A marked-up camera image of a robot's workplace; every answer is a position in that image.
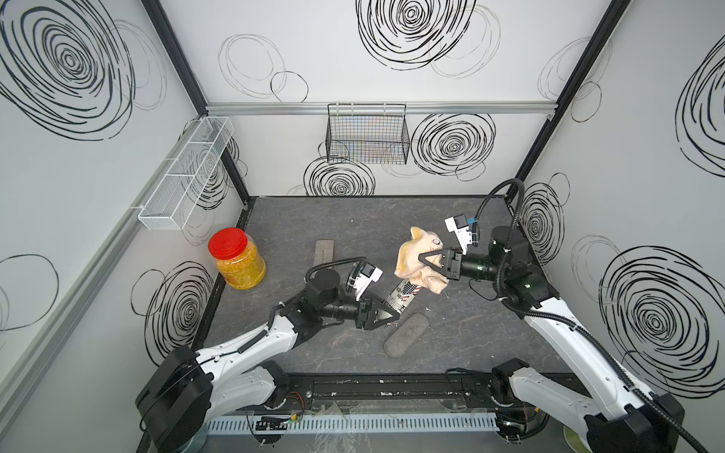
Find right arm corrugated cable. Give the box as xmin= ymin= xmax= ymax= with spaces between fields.
xmin=472 ymin=177 xmax=709 ymax=453

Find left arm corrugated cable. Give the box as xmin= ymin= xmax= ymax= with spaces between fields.
xmin=304 ymin=256 xmax=368 ymax=284

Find green tape roll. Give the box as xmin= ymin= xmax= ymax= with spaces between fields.
xmin=563 ymin=427 xmax=590 ymax=453

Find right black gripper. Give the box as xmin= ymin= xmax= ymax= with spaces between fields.
xmin=417 ymin=246 xmax=503 ymax=284

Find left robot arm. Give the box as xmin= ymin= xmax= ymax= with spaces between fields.
xmin=135 ymin=267 xmax=400 ymax=452

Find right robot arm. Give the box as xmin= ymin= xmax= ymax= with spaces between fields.
xmin=413 ymin=226 xmax=685 ymax=452

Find grey oval eyeglass case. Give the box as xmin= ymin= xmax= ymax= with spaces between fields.
xmin=383 ymin=313 xmax=430 ymax=359

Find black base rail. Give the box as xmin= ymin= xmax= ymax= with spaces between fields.
xmin=235 ymin=368 xmax=550 ymax=413

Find red lid yellow jar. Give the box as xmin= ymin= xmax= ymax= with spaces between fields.
xmin=208 ymin=228 xmax=266 ymax=291

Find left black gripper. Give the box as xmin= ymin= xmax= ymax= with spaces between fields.
xmin=318 ymin=291 xmax=398 ymax=332

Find white mesh shelf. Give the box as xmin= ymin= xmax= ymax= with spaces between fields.
xmin=138 ymin=116 xmax=233 ymax=231

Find white slotted cable duct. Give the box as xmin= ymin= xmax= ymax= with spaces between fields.
xmin=206 ymin=413 xmax=500 ymax=435

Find black wire basket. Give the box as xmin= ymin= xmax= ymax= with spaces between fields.
xmin=325 ymin=103 xmax=411 ymax=165

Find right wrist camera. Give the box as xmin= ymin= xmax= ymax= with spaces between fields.
xmin=445 ymin=214 xmax=479 ymax=255

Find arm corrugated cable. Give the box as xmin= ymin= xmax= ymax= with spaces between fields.
xmin=472 ymin=177 xmax=709 ymax=453
xmin=304 ymin=256 xmax=368 ymax=284

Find grey rectangular eyeglass case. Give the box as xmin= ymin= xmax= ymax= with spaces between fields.
xmin=313 ymin=239 xmax=334 ymax=266

